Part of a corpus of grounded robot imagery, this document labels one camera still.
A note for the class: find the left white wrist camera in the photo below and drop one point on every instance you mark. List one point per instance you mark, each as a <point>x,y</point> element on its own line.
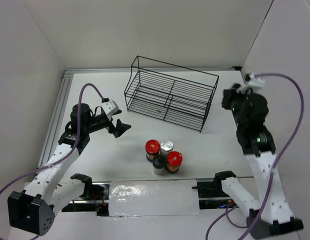
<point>108,105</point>

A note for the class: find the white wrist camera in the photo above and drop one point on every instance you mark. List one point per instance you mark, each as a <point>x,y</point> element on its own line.
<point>108,105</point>
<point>252,82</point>

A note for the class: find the silver lid white bottle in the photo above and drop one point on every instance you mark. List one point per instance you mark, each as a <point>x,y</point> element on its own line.
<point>166,146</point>

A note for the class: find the black wire rack basket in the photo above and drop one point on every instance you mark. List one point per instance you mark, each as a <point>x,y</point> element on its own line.
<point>171,93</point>

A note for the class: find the black lid white bottle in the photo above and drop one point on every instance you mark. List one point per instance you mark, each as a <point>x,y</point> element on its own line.
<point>159,164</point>

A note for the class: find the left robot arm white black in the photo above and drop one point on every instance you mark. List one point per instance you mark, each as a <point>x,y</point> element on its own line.
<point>35,208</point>

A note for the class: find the red lid spice jar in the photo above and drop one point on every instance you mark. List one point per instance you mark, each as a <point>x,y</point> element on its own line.
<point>174,161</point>
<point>152,149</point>

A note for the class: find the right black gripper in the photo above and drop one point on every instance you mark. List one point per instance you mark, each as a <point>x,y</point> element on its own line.
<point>228,93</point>

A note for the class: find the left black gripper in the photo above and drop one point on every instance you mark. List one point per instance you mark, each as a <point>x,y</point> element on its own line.
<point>120,128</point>

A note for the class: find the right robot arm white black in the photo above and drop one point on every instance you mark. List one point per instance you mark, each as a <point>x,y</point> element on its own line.
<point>269,215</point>

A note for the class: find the white foil tape sheet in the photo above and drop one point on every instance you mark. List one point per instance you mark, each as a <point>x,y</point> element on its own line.
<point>153,198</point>

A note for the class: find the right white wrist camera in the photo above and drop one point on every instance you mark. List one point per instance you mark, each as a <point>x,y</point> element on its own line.
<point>252,82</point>

